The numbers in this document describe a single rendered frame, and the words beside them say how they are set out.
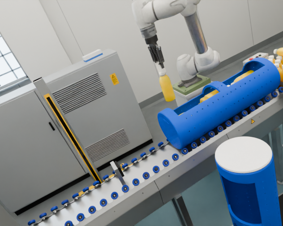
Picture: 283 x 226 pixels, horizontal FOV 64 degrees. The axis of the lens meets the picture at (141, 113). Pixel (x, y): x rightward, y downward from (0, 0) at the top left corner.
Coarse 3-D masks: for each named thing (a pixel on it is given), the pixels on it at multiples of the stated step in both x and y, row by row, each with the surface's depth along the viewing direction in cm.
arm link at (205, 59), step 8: (192, 0) 160; (200, 0) 164; (192, 8) 165; (184, 16) 172; (192, 16) 171; (192, 24) 176; (200, 24) 180; (192, 32) 182; (200, 32) 182; (200, 40) 186; (200, 48) 192; (208, 48) 196; (200, 56) 196; (208, 56) 195; (216, 56) 197; (200, 64) 201; (208, 64) 200; (216, 64) 200
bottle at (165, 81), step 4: (160, 76) 143; (164, 76) 141; (160, 80) 142; (164, 80) 141; (168, 80) 142; (160, 84) 144; (164, 84) 142; (168, 84) 142; (164, 88) 144; (168, 88) 143; (172, 88) 146; (164, 92) 145; (168, 92) 144; (172, 92) 146; (164, 96) 148; (168, 96) 146; (172, 96) 146; (168, 100) 147
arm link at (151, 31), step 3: (153, 24) 127; (147, 27) 125; (150, 27) 126; (153, 27) 127; (141, 30) 128; (144, 30) 127; (147, 30) 126; (150, 30) 126; (153, 30) 127; (156, 30) 130; (141, 33) 129; (144, 33) 128; (147, 33) 127; (150, 33) 127; (153, 33) 128; (144, 36) 129; (147, 36) 128; (150, 36) 129
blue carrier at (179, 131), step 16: (256, 64) 171; (272, 64) 158; (224, 80) 175; (240, 80) 152; (256, 80) 153; (272, 80) 156; (224, 96) 147; (240, 96) 149; (256, 96) 155; (160, 112) 148; (176, 112) 166; (192, 112) 141; (208, 112) 143; (224, 112) 147; (176, 128) 137; (192, 128) 140; (208, 128) 146; (176, 144) 150
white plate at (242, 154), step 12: (228, 144) 128; (240, 144) 125; (252, 144) 121; (264, 144) 118; (216, 156) 123; (228, 156) 120; (240, 156) 117; (252, 156) 114; (264, 156) 112; (228, 168) 113; (240, 168) 111; (252, 168) 108
